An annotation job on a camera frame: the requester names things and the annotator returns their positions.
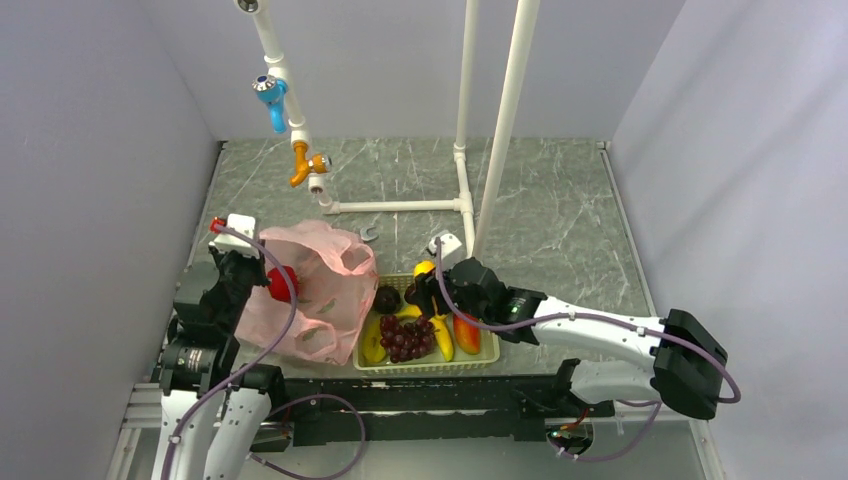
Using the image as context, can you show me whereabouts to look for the orange yellow fake mango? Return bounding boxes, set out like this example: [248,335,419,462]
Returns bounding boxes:
[413,260,436,279]

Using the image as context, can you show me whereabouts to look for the yellow fake banana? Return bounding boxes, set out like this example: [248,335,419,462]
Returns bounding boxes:
[397,305,455,362]

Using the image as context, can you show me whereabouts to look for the dark red fake grapes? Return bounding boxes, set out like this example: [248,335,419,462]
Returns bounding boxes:
[379,316,436,363]

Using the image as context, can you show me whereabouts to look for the red fake tomato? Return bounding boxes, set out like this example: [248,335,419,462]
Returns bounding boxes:
[267,265,300,303]

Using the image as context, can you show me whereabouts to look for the pink plastic bag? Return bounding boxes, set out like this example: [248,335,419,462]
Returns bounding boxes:
[259,220,379,365]

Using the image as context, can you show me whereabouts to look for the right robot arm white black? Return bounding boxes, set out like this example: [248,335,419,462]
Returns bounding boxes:
[409,258,741,420]

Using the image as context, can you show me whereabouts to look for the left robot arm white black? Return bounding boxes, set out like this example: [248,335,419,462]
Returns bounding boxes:
[152,251,288,479]

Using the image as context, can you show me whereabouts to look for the dark purple fake fruit left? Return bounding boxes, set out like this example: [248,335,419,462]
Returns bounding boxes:
[372,285,403,315]

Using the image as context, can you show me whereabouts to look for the red orange fake mango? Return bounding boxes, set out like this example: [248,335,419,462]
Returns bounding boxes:
[453,316,481,355]

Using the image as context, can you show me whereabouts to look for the pale green plastic basket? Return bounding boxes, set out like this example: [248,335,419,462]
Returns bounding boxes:
[352,274,500,375]

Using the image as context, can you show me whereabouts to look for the silver open-end wrench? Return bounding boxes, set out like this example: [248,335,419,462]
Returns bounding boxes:
[359,225,379,243]

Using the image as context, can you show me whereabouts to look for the orange tap valve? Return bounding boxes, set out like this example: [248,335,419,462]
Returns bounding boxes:
[289,141,333,188]

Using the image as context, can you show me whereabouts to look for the blue tap valve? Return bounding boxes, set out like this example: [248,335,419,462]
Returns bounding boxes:
[252,74,288,134]

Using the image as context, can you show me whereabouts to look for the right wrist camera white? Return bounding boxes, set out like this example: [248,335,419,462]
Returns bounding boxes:
[425,230,467,270]

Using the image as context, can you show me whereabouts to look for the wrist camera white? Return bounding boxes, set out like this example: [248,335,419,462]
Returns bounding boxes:
[425,230,467,270]
[208,213,261,259]

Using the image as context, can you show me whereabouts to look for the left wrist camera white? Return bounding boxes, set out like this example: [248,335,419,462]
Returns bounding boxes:
[208,213,261,259]

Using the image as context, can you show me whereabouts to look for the white PVC pipe frame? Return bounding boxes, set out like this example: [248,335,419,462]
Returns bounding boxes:
[233,0,542,260]

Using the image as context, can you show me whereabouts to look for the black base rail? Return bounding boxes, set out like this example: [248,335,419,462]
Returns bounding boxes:
[270,375,615,446]

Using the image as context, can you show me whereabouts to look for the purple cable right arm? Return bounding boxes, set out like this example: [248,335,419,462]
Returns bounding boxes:
[433,237,742,465]

